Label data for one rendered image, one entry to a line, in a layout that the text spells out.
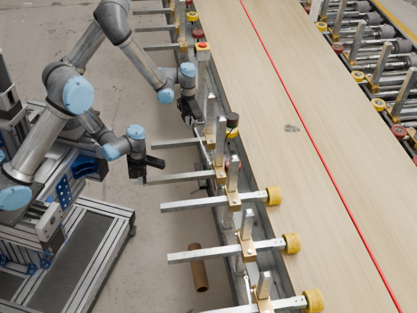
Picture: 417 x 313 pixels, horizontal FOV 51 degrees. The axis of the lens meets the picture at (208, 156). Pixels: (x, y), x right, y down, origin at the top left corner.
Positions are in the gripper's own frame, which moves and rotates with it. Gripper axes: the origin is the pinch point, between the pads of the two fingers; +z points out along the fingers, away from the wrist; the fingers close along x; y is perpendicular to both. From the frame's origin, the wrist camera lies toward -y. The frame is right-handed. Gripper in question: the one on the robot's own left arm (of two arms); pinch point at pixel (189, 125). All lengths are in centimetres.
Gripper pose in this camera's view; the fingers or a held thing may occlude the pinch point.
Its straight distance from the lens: 229.5
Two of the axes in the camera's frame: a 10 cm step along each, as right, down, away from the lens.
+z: -0.4, 7.1, 7.0
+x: -8.5, 3.5, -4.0
